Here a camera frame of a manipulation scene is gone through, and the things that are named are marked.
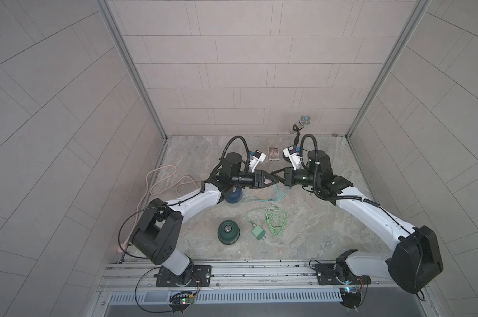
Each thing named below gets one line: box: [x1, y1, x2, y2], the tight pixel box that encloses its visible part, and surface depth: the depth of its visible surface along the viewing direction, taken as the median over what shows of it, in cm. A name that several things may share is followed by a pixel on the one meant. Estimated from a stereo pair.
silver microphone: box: [288, 114, 311, 135], surface depth 88 cm
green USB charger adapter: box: [250, 223, 267, 241], surface depth 82 cm
